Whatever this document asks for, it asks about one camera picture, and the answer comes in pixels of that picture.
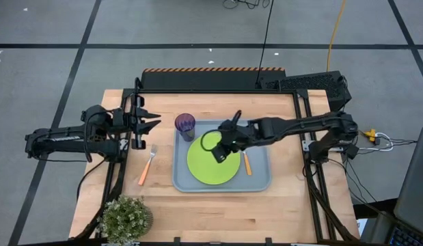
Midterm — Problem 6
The fork with orange handle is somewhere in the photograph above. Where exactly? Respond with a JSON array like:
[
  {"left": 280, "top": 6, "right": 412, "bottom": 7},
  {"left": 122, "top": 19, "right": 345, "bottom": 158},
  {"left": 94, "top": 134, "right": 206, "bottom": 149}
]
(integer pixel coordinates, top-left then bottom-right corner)
[{"left": 138, "top": 143, "right": 159, "bottom": 187}]

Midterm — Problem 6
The spoon with orange handle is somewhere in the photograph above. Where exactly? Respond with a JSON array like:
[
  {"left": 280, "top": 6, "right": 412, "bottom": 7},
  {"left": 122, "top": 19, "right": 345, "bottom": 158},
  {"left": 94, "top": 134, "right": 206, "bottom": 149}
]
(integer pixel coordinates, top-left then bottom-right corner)
[{"left": 243, "top": 151, "right": 253, "bottom": 176}]

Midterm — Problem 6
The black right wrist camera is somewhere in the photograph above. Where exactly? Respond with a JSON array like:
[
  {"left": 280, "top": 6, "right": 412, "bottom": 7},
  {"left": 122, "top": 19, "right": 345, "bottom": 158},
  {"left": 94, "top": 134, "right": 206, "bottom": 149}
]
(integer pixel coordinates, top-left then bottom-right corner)
[{"left": 210, "top": 143, "right": 230, "bottom": 164}]

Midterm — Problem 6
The black right camera cable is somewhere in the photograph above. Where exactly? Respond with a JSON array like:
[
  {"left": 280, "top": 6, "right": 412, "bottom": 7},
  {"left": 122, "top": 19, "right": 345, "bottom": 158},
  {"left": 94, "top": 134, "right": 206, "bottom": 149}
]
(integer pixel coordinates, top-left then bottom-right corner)
[{"left": 200, "top": 128, "right": 226, "bottom": 152}]

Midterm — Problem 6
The black perforated computer case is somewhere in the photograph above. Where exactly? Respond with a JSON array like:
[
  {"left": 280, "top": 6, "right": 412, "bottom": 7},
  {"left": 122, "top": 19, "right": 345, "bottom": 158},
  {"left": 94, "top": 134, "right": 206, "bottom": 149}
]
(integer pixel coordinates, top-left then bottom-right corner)
[{"left": 265, "top": 70, "right": 353, "bottom": 112}]

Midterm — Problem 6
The white cable loop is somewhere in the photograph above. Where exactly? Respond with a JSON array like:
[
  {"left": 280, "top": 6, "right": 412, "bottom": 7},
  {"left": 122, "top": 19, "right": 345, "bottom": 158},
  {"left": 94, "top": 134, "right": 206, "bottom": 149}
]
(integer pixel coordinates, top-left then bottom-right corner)
[{"left": 359, "top": 131, "right": 394, "bottom": 152}]

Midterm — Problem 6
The grey laptop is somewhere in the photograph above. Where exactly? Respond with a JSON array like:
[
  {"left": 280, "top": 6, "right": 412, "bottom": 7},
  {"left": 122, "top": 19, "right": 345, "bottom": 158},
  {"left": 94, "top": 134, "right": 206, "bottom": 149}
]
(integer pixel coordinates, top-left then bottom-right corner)
[{"left": 385, "top": 125, "right": 423, "bottom": 246}]

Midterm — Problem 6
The green potted plant ribbed pot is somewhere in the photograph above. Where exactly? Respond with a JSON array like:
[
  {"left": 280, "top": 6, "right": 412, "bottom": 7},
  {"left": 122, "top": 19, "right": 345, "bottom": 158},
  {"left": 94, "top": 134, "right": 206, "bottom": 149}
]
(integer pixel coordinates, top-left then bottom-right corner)
[{"left": 96, "top": 195, "right": 154, "bottom": 246}]

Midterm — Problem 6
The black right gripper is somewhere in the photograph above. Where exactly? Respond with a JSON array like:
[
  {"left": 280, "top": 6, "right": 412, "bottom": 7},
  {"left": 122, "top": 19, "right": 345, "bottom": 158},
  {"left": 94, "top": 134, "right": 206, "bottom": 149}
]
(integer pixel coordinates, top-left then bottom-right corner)
[{"left": 217, "top": 109, "right": 258, "bottom": 151}]

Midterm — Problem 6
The yellow power cable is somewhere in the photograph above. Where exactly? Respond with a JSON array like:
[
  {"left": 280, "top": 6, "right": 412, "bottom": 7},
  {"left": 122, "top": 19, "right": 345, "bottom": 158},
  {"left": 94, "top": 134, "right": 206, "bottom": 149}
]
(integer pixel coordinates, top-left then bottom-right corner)
[{"left": 326, "top": 0, "right": 348, "bottom": 72}]

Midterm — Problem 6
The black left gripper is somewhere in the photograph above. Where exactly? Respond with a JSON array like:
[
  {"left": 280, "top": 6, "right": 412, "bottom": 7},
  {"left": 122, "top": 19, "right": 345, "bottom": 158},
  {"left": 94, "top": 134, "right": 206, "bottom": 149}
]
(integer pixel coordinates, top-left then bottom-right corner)
[{"left": 124, "top": 94, "right": 162, "bottom": 150}]

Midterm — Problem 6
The lime green round plate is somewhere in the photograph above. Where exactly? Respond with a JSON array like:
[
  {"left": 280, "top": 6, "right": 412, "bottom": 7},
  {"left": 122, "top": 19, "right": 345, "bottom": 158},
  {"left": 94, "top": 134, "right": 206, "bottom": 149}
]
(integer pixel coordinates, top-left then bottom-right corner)
[{"left": 187, "top": 131, "right": 242, "bottom": 186}]

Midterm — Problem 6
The grey plastic tray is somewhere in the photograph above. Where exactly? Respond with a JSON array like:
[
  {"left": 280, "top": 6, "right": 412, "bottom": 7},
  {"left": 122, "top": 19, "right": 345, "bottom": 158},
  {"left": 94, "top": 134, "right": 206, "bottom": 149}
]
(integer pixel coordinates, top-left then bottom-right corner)
[{"left": 172, "top": 119, "right": 273, "bottom": 193}]

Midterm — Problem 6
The black power cable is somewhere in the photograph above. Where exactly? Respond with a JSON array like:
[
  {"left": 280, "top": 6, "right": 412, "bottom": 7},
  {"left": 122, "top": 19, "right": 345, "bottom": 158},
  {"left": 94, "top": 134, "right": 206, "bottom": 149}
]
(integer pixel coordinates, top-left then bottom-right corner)
[{"left": 254, "top": 0, "right": 275, "bottom": 88}]

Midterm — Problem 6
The black aluminium table frame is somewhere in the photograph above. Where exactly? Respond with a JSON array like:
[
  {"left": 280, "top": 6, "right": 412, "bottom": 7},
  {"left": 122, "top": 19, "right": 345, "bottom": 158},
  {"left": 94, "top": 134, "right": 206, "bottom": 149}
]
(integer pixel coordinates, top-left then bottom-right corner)
[{"left": 72, "top": 77, "right": 361, "bottom": 245}]

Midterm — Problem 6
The black hazard-striped cable cover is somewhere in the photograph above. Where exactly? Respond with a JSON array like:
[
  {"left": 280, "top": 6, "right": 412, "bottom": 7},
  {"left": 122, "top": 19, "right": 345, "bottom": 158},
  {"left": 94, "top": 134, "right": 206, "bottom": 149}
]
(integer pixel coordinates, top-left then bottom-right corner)
[{"left": 141, "top": 67, "right": 286, "bottom": 92}]

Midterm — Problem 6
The purple faceted plastic cup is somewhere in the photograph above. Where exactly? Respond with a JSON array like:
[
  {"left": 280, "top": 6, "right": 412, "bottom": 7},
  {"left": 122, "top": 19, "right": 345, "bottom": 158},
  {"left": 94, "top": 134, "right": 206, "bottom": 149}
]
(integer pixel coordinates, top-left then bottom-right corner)
[{"left": 174, "top": 113, "right": 197, "bottom": 143}]

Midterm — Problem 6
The yellow plug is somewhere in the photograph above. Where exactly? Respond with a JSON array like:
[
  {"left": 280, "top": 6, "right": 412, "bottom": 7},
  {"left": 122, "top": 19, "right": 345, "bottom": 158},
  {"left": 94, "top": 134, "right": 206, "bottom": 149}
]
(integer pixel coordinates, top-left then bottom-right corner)
[{"left": 363, "top": 128, "right": 379, "bottom": 143}]

